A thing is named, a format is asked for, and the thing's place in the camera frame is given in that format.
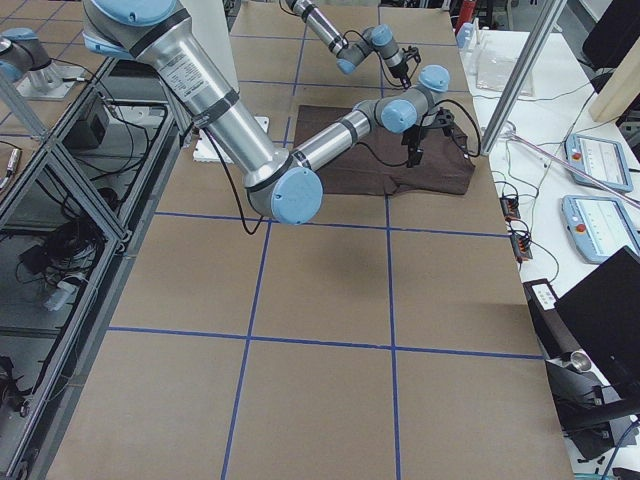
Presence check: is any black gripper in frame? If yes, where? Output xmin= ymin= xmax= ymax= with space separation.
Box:
xmin=401 ymin=108 xmax=455 ymax=168
xmin=387 ymin=46 xmax=421 ymax=90

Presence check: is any dark brown t-shirt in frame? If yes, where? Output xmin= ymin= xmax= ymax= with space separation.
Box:
xmin=318 ymin=125 xmax=475 ymax=196

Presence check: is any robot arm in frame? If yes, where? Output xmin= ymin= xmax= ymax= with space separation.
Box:
xmin=83 ymin=1 xmax=450 ymax=225
xmin=286 ymin=0 xmax=421 ymax=90

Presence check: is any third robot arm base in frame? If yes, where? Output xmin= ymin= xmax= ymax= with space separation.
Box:
xmin=1 ymin=27 xmax=85 ymax=100

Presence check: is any clear plastic bag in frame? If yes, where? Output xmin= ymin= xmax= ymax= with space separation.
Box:
xmin=472 ymin=46 xmax=519 ymax=92

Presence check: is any reacher grabber stick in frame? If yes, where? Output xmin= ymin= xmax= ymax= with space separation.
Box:
xmin=500 ymin=122 xmax=639 ymax=209

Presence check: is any red cylinder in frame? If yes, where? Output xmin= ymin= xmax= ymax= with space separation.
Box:
xmin=458 ymin=0 xmax=476 ymax=25

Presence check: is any small orange circuit board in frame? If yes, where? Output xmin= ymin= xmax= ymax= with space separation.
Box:
xmin=499 ymin=196 xmax=521 ymax=221

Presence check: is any far blue teach pendant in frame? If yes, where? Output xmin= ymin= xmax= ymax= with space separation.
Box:
xmin=565 ymin=134 xmax=633 ymax=193

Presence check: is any blue teach pendant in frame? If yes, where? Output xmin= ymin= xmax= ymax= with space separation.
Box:
xmin=565 ymin=134 xmax=633 ymax=193
xmin=561 ymin=195 xmax=639 ymax=264

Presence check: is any near blue teach pendant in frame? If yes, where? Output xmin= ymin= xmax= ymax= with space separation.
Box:
xmin=561 ymin=195 xmax=639 ymax=264

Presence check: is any black box with label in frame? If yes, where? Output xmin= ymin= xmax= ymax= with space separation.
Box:
xmin=523 ymin=279 xmax=581 ymax=361

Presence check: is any black monitor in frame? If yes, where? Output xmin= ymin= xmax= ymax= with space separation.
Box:
xmin=555 ymin=247 xmax=639 ymax=398

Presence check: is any metal cup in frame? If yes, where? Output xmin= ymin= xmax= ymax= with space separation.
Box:
xmin=562 ymin=350 xmax=593 ymax=374

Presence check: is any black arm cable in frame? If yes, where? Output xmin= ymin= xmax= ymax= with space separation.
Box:
xmin=209 ymin=98 xmax=482 ymax=235

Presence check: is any aluminium frame post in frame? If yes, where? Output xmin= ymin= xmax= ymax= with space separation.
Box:
xmin=481 ymin=0 xmax=567 ymax=156

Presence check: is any white camera pillar base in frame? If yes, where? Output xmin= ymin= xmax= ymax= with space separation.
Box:
xmin=182 ymin=1 xmax=274 ymax=172

